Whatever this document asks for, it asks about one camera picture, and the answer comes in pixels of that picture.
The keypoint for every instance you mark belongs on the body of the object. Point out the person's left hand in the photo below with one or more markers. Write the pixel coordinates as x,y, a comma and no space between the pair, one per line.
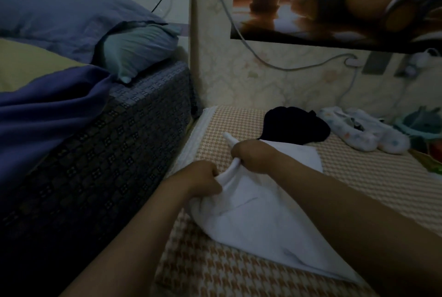
197,179

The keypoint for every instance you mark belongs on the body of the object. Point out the white polo shirt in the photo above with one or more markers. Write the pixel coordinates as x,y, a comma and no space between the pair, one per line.
269,224

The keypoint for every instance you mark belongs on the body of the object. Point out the grey wall socket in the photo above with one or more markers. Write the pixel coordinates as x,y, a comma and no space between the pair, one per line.
377,62

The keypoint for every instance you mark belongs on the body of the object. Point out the blue folded blanket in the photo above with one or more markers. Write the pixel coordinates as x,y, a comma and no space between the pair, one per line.
41,120

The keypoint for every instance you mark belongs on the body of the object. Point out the yellow-green cushion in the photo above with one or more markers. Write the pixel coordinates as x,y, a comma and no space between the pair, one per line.
31,65

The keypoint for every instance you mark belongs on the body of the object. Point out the dark patterned bed cover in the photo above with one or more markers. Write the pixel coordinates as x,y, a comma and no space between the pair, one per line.
103,162

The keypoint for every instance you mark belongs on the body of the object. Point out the person's left forearm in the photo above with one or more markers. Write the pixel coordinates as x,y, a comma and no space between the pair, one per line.
124,252

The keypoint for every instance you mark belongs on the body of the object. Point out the green toy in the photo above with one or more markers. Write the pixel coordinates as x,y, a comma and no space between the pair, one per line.
429,162

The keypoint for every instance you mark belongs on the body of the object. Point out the white charger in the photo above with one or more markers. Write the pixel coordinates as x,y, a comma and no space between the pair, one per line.
422,64

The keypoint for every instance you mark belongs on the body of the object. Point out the grey-green pillow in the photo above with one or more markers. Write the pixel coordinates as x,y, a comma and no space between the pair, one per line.
138,51

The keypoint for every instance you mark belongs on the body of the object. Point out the teal round bunny lamp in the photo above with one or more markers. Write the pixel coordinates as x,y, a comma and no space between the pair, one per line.
422,124

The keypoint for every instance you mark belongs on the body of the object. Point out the person's right forearm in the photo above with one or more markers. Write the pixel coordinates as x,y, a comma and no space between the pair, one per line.
366,224

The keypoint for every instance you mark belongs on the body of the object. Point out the cartoon bear wall poster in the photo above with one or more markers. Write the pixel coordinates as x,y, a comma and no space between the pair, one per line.
331,3

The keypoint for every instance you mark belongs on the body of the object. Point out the person's right hand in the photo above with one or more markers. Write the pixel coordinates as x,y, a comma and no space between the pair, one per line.
254,156

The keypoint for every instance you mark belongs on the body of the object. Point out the white wall plug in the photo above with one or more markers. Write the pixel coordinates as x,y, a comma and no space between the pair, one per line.
353,62

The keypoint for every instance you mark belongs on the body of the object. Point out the black tree print t-shirt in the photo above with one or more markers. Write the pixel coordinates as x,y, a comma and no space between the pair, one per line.
293,126

